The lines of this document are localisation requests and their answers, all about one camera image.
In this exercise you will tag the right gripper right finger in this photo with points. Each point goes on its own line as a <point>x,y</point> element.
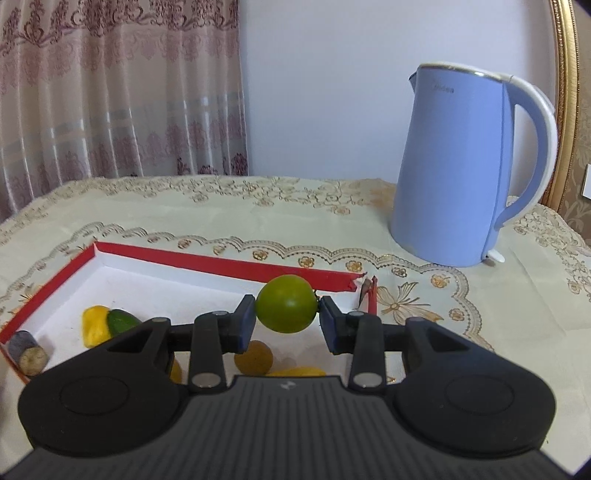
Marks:
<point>366,338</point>

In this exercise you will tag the white wall socket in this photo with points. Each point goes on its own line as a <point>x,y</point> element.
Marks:
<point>586,187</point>

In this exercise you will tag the red cardboard box tray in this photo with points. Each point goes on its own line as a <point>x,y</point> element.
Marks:
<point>147,283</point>

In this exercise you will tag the dark sugarcane piece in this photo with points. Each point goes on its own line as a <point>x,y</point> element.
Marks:
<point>27,354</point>

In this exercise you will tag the brown round longan fruit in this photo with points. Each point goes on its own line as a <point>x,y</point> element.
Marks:
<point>257,360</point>

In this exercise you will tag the round green fruit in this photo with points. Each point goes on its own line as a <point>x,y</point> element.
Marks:
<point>287,304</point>

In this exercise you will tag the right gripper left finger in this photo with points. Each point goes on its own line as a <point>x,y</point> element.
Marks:
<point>208,338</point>

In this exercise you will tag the dark green fruit piece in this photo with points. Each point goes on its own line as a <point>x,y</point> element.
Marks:
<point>119,321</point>

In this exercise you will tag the gold mirror frame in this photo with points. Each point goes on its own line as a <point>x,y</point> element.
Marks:
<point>567,70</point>

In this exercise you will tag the cream gold embroidered tablecloth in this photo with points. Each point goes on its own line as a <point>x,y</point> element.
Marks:
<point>534,308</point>

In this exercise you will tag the light blue electric kettle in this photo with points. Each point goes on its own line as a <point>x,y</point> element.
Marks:
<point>451,199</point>

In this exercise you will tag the yellow fruit piece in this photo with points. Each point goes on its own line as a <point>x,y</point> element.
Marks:
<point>299,371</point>
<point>95,329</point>

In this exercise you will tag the pink floral curtain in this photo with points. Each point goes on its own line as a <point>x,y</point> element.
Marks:
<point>115,89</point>

